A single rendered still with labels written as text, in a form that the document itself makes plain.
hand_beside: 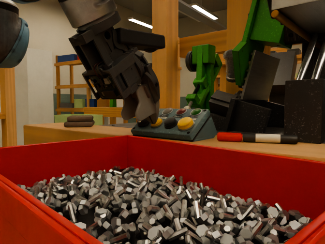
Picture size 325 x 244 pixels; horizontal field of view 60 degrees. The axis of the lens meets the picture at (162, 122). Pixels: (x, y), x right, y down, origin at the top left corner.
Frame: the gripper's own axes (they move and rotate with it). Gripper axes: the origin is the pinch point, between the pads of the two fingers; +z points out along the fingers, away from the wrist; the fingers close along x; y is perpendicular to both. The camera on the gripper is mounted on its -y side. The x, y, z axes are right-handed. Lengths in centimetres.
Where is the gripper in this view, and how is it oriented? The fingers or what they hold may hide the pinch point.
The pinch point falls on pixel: (153, 115)
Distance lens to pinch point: 54.9
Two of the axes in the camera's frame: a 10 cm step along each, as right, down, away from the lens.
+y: -5.2, 6.1, -5.9
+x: 7.7, 0.4, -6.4
